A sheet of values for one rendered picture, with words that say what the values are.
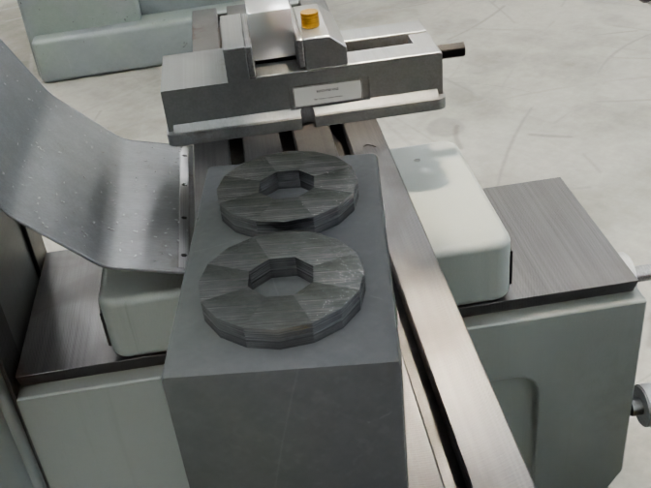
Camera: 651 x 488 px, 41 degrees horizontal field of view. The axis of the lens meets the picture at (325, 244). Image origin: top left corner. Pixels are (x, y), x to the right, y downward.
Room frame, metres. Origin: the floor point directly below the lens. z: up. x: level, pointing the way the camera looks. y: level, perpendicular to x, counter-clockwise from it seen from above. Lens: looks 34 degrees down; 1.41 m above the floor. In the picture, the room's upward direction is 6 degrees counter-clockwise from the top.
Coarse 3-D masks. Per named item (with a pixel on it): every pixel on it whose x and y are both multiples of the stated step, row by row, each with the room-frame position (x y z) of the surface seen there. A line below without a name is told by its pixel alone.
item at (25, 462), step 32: (0, 224) 0.95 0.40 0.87; (0, 256) 0.91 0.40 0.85; (32, 256) 1.02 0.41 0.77; (0, 288) 0.87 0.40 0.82; (32, 288) 0.98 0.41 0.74; (0, 320) 0.82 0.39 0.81; (0, 352) 0.79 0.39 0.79; (0, 384) 0.77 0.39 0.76; (0, 416) 0.76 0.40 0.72; (0, 448) 0.74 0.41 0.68; (32, 448) 0.78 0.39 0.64; (0, 480) 0.73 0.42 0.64; (32, 480) 0.76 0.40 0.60
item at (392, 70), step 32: (224, 32) 1.03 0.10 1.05; (352, 32) 1.10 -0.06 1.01; (384, 32) 1.08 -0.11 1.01; (416, 32) 1.07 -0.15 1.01; (192, 64) 1.05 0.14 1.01; (224, 64) 1.04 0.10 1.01; (256, 64) 1.06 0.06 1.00; (288, 64) 1.01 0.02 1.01; (352, 64) 0.99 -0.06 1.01; (384, 64) 0.99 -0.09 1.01; (416, 64) 0.99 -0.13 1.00; (192, 96) 0.97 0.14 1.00; (224, 96) 0.98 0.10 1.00; (256, 96) 0.98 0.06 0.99; (288, 96) 0.98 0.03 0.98; (320, 96) 0.98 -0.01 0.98; (352, 96) 0.99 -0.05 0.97; (384, 96) 0.99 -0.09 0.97; (416, 96) 0.99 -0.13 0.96; (192, 128) 0.97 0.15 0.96; (224, 128) 0.96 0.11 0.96; (256, 128) 0.96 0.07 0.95; (288, 128) 0.97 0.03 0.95
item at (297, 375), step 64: (256, 192) 0.47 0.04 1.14; (320, 192) 0.46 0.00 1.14; (192, 256) 0.43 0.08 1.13; (256, 256) 0.40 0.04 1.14; (320, 256) 0.39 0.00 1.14; (384, 256) 0.41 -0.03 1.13; (192, 320) 0.36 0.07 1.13; (256, 320) 0.34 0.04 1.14; (320, 320) 0.34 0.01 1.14; (384, 320) 0.35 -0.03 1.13; (192, 384) 0.32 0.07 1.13; (256, 384) 0.32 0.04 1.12; (320, 384) 0.32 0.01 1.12; (384, 384) 0.32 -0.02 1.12; (192, 448) 0.32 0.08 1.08; (256, 448) 0.32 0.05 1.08; (320, 448) 0.32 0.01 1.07; (384, 448) 0.32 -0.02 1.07
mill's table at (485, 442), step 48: (288, 0) 1.48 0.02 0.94; (240, 144) 0.99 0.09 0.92; (288, 144) 0.98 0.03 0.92; (336, 144) 0.96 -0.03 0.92; (384, 144) 0.90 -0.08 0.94; (384, 192) 0.79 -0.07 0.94; (432, 288) 0.62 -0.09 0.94; (432, 336) 0.55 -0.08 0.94; (432, 384) 0.50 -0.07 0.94; (480, 384) 0.49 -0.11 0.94; (432, 432) 0.47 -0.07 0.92; (480, 432) 0.44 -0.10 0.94; (432, 480) 0.40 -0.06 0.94; (480, 480) 0.40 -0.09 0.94; (528, 480) 0.39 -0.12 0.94
